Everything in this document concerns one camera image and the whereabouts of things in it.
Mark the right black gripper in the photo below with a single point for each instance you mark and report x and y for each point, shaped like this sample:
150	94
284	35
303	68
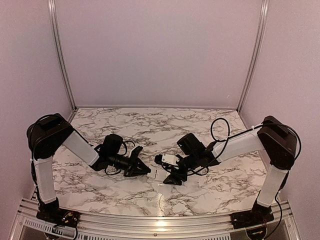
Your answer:
174	177

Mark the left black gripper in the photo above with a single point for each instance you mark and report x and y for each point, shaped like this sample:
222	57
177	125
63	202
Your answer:
132	169

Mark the white remote control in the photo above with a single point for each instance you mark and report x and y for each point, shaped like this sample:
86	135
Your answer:
161	175

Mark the white battery cover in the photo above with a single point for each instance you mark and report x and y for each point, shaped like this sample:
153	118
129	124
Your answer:
153	173

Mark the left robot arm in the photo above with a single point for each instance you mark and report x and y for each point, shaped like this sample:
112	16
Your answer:
52	131

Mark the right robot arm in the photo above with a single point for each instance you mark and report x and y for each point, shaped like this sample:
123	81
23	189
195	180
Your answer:
281	143

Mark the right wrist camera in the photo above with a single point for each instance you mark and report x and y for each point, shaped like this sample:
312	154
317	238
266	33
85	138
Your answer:
166	159

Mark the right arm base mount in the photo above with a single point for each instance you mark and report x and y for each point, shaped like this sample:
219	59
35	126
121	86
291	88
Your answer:
256	216

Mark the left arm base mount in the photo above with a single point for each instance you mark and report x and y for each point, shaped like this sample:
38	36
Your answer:
58	215

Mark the front aluminium rail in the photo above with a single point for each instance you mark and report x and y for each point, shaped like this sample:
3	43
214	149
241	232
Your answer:
98	226

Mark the left aluminium frame post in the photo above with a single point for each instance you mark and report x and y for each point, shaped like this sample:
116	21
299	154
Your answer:
59	50

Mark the aluminium frame post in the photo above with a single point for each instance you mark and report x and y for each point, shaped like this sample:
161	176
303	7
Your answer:
59	50
261	28

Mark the right aluminium frame post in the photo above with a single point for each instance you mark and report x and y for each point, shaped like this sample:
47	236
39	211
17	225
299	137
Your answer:
261	28

